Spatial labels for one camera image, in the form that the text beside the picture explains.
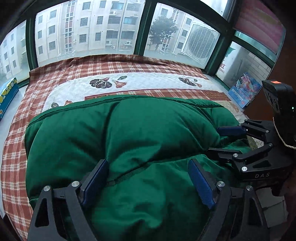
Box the green puffer jacket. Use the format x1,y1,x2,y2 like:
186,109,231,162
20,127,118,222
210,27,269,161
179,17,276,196
25,95,250,240

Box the colourful picture book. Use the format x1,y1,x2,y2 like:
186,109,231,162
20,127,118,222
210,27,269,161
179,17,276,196
228,72,262,109

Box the white outdoor air conditioner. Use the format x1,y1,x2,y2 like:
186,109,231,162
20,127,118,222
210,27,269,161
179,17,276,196
181,23,220,68

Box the pink floral curtain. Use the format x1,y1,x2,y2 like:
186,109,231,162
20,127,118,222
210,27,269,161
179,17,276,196
234,0,285,54

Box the blue tissue box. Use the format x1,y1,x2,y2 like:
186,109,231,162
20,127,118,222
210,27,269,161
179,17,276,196
0,78,19,120

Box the red plaid patchwork quilt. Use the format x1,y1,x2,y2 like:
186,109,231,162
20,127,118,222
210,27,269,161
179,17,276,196
1,54,246,240

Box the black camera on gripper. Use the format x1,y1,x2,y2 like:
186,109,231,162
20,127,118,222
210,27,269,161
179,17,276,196
262,80,295,129

